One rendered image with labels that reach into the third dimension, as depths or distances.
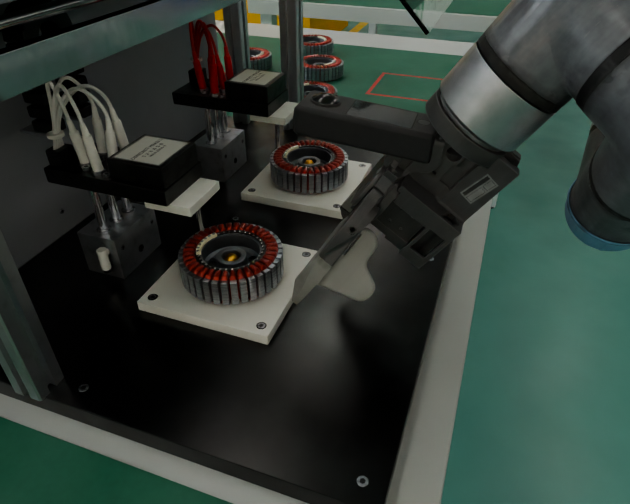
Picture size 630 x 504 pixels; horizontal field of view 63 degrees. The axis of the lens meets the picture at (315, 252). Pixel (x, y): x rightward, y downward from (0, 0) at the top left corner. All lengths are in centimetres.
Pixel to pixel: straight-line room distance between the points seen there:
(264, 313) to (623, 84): 36
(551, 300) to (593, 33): 158
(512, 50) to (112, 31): 34
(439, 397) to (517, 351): 116
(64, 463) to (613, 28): 50
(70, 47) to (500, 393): 133
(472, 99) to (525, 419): 121
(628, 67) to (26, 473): 51
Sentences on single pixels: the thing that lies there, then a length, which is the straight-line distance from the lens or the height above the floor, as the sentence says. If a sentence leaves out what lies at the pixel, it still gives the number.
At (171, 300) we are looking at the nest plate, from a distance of 57.
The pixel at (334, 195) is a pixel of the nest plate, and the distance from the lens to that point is 72.
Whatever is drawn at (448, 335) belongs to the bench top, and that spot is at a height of 75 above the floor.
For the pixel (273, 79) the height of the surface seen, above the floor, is 92.
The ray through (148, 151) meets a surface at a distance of 55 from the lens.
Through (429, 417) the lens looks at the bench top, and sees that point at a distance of 50.
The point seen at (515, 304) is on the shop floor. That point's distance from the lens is 183.
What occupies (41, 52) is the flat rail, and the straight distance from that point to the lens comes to 47.
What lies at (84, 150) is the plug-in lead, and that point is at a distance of 59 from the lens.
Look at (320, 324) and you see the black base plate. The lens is 54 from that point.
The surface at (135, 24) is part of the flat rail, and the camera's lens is 55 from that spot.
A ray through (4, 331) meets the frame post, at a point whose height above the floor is 86.
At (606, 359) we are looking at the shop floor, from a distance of 176.
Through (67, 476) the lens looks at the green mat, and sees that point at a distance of 50.
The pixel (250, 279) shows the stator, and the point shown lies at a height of 82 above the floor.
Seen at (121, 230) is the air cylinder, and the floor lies 82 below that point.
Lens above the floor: 115
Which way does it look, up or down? 36 degrees down
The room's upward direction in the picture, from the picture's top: straight up
